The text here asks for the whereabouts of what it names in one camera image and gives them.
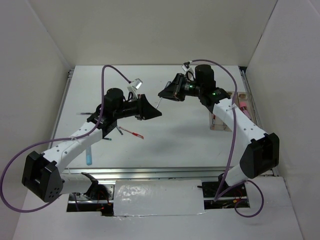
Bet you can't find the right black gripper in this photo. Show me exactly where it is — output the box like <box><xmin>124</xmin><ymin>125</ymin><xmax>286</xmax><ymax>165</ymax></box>
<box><xmin>158</xmin><ymin>72</ymin><xmax>204</xmax><ymax>101</ymax></box>

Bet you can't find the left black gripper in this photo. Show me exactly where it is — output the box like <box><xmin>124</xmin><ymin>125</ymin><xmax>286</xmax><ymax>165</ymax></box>
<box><xmin>114</xmin><ymin>93</ymin><xmax>162</xmax><ymax>121</ymax></box>

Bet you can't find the pink cap highlighter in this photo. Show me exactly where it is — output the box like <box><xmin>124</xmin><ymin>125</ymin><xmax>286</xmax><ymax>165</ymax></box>
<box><xmin>239</xmin><ymin>101</ymin><xmax>252</xmax><ymax>120</ymax></box>

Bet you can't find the blue gel pen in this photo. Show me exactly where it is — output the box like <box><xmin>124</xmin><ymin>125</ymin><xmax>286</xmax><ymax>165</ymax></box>
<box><xmin>212</xmin><ymin>114</ymin><xmax>216</xmax><ymax>125</ymax></box>

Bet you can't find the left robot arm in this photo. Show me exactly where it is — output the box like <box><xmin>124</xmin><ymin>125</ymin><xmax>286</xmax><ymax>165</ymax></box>
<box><xmin>22</xmin><ymin>88</ymin><xmax>162</xmax><ymax>203</ymax></box>

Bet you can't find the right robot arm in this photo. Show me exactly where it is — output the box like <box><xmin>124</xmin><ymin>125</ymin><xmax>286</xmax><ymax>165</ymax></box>
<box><xmin>158</xmin><ymin>64</ymin><xmax>280</xmax><ymax>196</ymax></box>

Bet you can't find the red gel pen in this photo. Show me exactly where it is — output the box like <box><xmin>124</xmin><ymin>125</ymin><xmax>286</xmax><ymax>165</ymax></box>
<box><xmin>119</xmin><ymin>126</ymin><xmax>144</xmax><ymax>139</ymax></box>

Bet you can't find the clear container left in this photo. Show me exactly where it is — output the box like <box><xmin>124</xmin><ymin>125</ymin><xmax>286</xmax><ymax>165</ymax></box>
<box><xmin>209</xmin><ymin>113</ymin><xmax>231</xmax><ymax>132</ymax></box>

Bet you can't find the clear container middle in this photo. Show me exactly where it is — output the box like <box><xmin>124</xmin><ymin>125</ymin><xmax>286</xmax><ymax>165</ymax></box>
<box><xmin>227</xmin><ymin>91</ymin><xmax>239</xmax><ymax>106</ymax></box>

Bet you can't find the blue cap highlighter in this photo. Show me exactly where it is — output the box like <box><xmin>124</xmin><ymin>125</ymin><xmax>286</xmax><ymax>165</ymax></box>
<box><xmin>85</xmin><ymin>146</ymin><xmax>93</xmax><ymax>166</ymax></box>

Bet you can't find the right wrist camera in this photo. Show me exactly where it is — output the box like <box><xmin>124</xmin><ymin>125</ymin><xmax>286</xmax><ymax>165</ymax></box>
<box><xmin>181</xmin><ymin>61</ymin><xmax>194</xmax><ymax>73</ymax></box>

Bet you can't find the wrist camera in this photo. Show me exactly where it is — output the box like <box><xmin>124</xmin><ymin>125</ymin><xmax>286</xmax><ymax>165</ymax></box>
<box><xmin>127</xmin><ymin>78</ymin><xmax>143</xmax><ymax>94</ymax></box>
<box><xmin>181</xmin><ymin>61</ymin><xmax>194</xmax><ymax>73</ymax></box>

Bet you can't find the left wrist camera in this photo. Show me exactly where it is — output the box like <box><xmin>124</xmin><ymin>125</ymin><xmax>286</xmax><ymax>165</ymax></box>
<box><xmin>127</xmin><ymin>78</ymin><xmax>143</xmax><ymax>94</ymax></box>

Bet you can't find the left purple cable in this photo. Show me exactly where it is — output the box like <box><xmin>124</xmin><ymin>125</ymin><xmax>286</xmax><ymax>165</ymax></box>
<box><xmin>0</xmin><ymin>64</ymin><xmax>132</xmax><ymax>213</ymax></box>

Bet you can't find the purple cable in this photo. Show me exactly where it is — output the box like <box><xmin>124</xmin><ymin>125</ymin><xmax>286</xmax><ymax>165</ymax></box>
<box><xmin>189</xmin><ymin>58</ymin><xmax>265</xmax><ymax>218</ymax></box>
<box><xmin>0</xmin><ymin>64</ymin><xmax>132</xmax><ymax>213</ymax></box>

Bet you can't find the aluminium frame rail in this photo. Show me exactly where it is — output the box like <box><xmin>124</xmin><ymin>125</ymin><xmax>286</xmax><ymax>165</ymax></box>
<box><xmin>63</xmin><ymin>167</ymin><xmax>225</xmax><ymax>181</ymax></box>

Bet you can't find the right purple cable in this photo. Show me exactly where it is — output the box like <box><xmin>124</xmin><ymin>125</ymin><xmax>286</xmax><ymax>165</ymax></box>
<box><xmin>189</xmin><ymin>58</ymin><xmax>265</xmax><ymax>218</ymax></box>

